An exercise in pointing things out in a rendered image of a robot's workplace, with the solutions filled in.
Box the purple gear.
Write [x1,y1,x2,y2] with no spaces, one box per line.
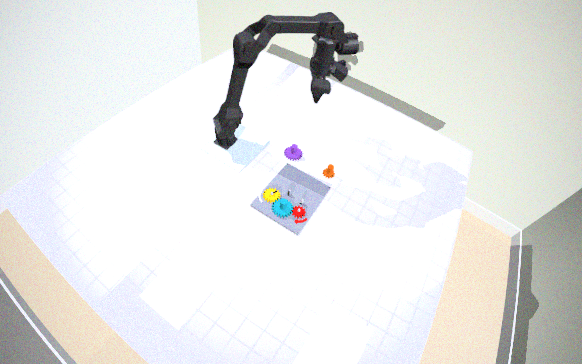
[284,144,303,161]

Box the yellow gear with black stripe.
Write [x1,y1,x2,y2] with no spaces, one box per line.
[263,188,280,203]

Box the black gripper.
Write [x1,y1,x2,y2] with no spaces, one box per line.
[310,53,334,104]

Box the cyan gear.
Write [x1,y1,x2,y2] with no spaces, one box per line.
[271,198,293,218]

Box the orange gear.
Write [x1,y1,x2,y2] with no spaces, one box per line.
[323,164,335,179]

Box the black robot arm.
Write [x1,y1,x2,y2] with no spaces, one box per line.
[212,12,359,151]

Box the red gear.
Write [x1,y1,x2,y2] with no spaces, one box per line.
[292,206,306,218]

